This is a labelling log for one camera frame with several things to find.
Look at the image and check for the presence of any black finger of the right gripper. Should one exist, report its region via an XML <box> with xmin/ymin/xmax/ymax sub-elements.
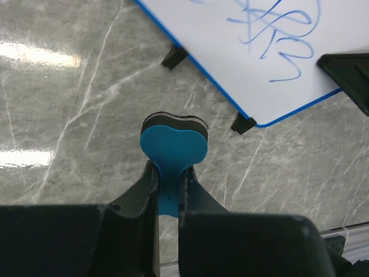
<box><xmin>318</xmin><ymin>53</ymin><xmax>368</xmax><ymax>115</ymax></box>

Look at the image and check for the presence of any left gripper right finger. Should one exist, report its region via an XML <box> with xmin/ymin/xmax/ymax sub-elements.
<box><xmin>178</xmin><ymin>166</ymin><xmax>229</xmax><ymax>214</ymax></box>

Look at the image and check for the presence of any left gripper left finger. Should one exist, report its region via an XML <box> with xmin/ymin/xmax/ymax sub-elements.
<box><xmin>106</xmin><ymin>161</ymin><xmax>159</xmax><ymax>276</ymax></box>

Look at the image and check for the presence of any blue heart-shaped eraser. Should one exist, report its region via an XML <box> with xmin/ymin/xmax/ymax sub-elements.
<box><xmin>140</xmin><ymin>111</ymin><xmax>208</xmax><ymax>218</ymax></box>

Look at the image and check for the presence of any blue-framed whiteboard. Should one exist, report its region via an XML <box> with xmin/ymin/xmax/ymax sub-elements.
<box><xmin>138</xmin><ymin>1</ymin><xmax>368</xmax><ymax>128</ymax></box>

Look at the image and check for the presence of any right black whiteboard foot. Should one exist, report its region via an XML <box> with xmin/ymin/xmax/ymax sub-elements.
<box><xmin>231</xmin><ymin>113</ymin><xmax>257</xmax><ymax>135</ymax></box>

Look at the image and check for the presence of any black whiteboard foot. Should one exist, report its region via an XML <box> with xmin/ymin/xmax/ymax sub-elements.
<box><xmin>231</xmin><ymin>113</ymin><xmax>257</xmax><ymax>135</ymax></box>
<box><xmin>161</xmin><ymin>44</ymin><xmax>188</xmax><ymax>70</ymax></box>

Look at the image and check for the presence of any left black whiteboard foot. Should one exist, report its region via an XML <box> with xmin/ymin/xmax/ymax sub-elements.
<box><xmin>161</xmin><ymin>44</ymin><xmax>188</xmax><ymax>70</ymax></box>

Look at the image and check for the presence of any aluminium mounting rail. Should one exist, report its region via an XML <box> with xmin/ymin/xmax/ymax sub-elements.
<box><xmin>160</xmin><ymin>216</ymin><xmax>368</xmax><ymax>276</ymax></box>

